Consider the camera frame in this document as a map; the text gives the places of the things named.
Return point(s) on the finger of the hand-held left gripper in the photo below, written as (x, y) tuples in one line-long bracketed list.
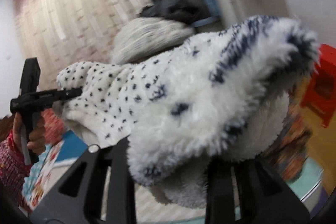
[(50, 96)]

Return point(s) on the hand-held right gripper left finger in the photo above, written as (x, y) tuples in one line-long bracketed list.
[(115, 187)]

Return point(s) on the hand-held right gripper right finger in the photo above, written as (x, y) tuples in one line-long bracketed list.
[(252, 195)]

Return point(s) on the white spotted fleece garment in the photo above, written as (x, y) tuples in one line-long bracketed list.
[(189, 98)]

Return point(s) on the person's left forearm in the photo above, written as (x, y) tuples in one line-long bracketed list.
[(11, 169)]

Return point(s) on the dark clothes pile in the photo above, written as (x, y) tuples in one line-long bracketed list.
[(173, 7)]

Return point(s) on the person's left hand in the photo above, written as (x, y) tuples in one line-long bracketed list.
[(36, 136)]

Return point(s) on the red patterned blanket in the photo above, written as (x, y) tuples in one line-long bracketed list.
[(53, 127)]

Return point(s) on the teal patterned bed sheet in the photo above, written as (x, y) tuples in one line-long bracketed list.
[(52, 176)]

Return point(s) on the striped floral curtain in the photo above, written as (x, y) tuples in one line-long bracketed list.
[(78, 16)]

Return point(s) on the grey fluffy blanket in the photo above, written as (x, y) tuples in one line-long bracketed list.
[(149, 39)]

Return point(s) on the red plastic stool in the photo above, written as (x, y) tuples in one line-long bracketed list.
[(321, 87)]

